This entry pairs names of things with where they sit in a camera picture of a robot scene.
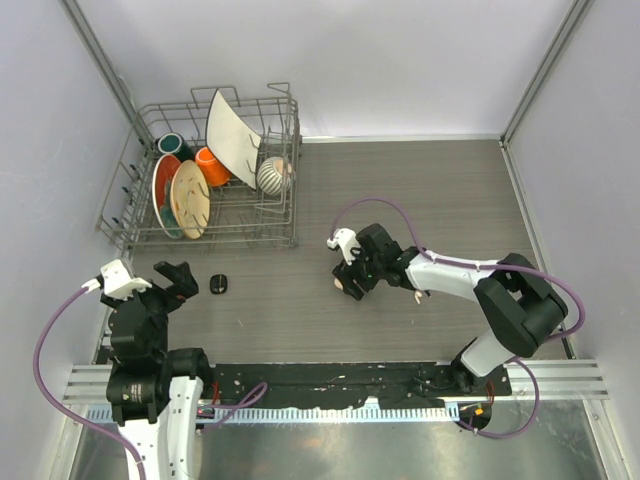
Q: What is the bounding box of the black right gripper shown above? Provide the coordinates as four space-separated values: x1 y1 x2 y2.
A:
333 242 384 301

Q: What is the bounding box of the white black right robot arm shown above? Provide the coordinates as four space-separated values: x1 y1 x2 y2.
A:
326 224 568 395

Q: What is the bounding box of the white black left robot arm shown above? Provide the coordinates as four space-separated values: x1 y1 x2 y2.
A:
100 259 214 479

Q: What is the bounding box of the black earbud charging case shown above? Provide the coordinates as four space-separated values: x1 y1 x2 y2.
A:
209 273 229 295

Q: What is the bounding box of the beige speckled round plate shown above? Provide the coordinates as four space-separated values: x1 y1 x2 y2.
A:
170 160 211 240

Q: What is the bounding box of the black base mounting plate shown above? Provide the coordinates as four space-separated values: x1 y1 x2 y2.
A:
202 362 512 410

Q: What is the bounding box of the orange mug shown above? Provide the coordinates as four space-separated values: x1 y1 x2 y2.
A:
195 147 232 187

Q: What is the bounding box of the red green round plate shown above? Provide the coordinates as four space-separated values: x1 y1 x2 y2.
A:
151 154 184 239

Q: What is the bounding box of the striped black white cup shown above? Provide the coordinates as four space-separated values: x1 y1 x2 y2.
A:
256 157 294 196

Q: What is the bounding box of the dark green mug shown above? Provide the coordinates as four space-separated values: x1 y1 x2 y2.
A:
157 132 195 162

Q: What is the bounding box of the white square plate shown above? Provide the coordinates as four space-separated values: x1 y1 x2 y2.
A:
205 89 262 190

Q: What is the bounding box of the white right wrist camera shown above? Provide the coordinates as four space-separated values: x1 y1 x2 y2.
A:
326 228 362 265

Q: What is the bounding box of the grey wire dish rack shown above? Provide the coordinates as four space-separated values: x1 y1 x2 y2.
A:
96 82 302 251

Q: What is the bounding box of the white slotted cable duct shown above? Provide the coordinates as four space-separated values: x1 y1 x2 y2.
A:
87 404 460 425

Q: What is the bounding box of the aluminium frame rail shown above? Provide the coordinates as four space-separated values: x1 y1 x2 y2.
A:
62 359 609 405

